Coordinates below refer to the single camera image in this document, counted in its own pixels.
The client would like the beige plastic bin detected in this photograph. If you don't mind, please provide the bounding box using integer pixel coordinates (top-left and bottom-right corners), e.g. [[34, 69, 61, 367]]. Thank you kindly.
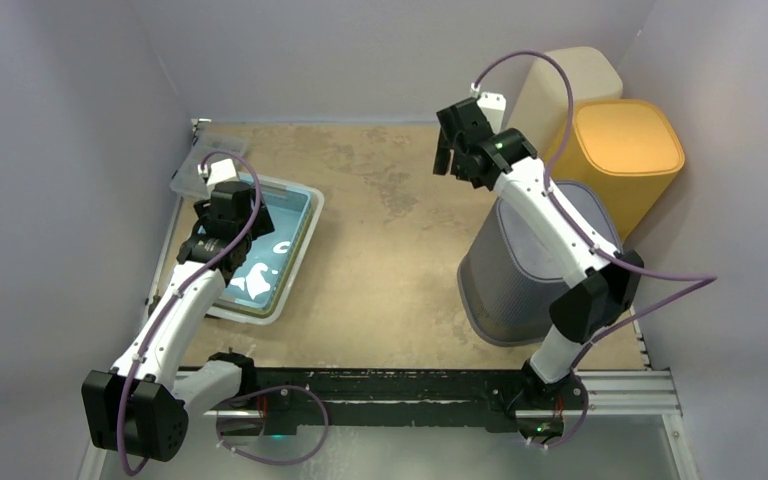
[[507, 46, 624, 160]]

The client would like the white plastic tray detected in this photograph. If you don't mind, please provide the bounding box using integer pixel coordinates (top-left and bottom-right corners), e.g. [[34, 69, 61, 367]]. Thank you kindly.
[[185, 173, 326, 327]]

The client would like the grey mesh basket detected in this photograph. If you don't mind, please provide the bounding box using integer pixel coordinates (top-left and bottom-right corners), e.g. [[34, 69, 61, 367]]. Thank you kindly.
[[457, 178, 642, 347]]

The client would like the yellow mesh basket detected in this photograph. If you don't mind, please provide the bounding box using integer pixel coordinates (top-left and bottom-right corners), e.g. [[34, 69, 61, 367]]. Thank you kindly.
[[552, 99, 685, 241]]

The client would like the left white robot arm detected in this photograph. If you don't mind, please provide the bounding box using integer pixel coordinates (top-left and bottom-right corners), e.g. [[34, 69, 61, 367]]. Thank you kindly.
[[81, 180, 274, 476]]

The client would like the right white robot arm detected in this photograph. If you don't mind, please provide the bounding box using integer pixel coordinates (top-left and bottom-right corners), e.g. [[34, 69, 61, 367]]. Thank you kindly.
[[433, 98, 643, 407]]

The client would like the clear compartment organizer box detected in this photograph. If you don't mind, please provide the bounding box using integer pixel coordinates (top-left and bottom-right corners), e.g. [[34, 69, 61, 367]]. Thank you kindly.
[[169, 127, 251, 202]]

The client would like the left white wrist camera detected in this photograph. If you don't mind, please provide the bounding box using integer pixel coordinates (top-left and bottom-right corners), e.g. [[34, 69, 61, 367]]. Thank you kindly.
[[197, 158, 240, 196]]

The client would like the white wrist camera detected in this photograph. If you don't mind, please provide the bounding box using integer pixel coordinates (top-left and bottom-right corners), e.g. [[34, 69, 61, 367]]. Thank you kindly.
[[470, 83, 507, 133], [197, 158, 240, 196]]

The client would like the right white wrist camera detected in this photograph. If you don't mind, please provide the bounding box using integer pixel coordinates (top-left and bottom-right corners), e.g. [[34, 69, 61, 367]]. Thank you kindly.
[[470, 83, 507, 133]]

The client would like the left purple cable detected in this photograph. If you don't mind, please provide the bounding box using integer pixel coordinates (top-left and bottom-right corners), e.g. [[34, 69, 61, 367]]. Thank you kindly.
[[115, 150, 263, 477]]

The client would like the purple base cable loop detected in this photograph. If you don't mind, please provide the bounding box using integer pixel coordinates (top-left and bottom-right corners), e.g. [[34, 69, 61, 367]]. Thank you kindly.
[[214, 385, 330, 466]]

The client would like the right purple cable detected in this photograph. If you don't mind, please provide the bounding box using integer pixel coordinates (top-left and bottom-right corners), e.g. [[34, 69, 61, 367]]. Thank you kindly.
[[473, 50, 719, 372]]

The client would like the aluminium frame rail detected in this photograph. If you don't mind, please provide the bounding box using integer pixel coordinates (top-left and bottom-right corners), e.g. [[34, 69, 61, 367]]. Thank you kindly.
[[176, 365, 678, 420]]

